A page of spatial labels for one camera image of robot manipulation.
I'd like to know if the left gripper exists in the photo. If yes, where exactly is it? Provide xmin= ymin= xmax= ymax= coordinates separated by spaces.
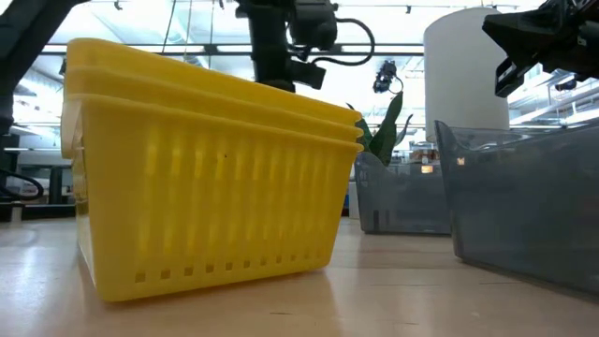
xmin=236 ymin=0 xmax=328 ymax=94

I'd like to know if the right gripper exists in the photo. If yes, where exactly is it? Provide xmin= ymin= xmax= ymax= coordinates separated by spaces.
xmin=481 ymin=0 xmax=599 ymax=99

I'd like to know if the yellow plastic basket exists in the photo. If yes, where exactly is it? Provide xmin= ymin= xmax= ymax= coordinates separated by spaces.
xmin=65 ymin=37 xmax=364 ymax=126
xmin=60 ymin=93 xmax=365 ymax=303
xmin=64 ymin=66 xmax=366 ymax=144

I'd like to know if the grey translucent plastic basket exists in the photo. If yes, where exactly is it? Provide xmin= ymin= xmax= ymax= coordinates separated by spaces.
xmin=353 ymin=151 xmax=452 ymax=236
xmin=433 ymin=119 xmax=599 ymax=297

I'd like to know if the black hanging device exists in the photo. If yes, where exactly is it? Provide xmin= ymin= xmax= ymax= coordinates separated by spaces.
xmin=372 ymin=59 xmax=404 ymax=95

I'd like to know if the black overhead beam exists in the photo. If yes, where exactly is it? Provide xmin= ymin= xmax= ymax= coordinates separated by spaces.
xmin=40 ymin=43 xmax=425 ymax=56

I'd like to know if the green snake plant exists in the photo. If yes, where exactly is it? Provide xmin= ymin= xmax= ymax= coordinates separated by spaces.
xmin=345 ymin=91 xmax=415 ymax=168

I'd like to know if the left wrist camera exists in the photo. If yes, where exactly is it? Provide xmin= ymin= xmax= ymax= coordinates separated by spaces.
xmin=288 ymin=0 xmax=340 ymax=51

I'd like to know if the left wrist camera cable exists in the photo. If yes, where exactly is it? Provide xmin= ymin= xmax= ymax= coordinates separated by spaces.
xmin=310 ymin=17 xmax=377 ymax=68

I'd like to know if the thick black looped cable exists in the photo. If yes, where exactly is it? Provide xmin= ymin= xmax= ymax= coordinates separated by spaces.
xmin=0 ymin=167 xmax=46 ymax=203

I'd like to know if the black aluminium table frame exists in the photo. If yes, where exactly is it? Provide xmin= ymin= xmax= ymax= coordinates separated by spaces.
xmin=0 ymin=200 xmax=78 ymax=223

